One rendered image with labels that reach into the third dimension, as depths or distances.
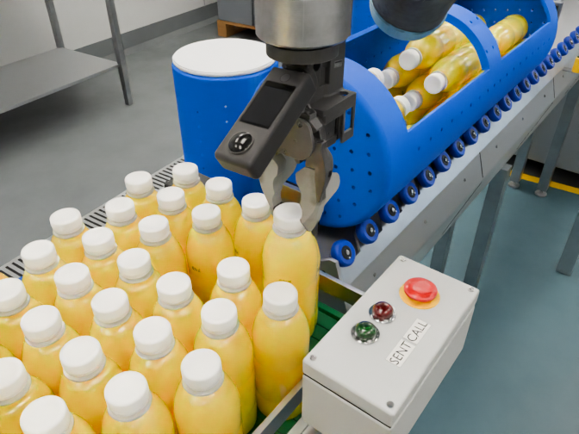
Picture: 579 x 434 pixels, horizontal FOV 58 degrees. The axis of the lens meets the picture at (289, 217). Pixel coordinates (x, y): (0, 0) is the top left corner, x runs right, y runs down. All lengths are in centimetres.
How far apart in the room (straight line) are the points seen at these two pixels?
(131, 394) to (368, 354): 22
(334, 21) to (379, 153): 33
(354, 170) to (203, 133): 69
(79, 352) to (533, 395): 166
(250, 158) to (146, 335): 22
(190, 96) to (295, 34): 94
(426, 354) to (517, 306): 176
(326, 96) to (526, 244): 214
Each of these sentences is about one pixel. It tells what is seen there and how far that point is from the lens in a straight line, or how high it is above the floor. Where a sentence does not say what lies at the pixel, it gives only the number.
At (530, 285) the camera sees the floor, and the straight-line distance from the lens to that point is 241.
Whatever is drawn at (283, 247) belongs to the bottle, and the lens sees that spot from 61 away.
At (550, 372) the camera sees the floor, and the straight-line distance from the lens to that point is 211.
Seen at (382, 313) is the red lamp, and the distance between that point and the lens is 56.
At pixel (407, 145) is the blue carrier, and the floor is 112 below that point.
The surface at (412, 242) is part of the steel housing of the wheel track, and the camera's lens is 106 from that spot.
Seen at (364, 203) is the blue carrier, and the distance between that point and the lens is 84.
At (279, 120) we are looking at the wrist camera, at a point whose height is 130.
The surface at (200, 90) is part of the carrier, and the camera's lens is 138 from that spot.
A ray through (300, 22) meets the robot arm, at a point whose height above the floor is 138.
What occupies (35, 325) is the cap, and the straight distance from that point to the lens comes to 62.
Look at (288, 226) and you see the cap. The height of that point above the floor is 115.
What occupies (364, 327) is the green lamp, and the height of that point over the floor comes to 111.
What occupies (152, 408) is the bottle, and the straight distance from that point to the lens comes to 55.
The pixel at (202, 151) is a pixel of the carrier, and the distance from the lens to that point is 146.
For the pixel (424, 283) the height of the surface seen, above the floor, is 111.
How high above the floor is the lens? 151
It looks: 36 degrees down
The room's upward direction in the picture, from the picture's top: straight up
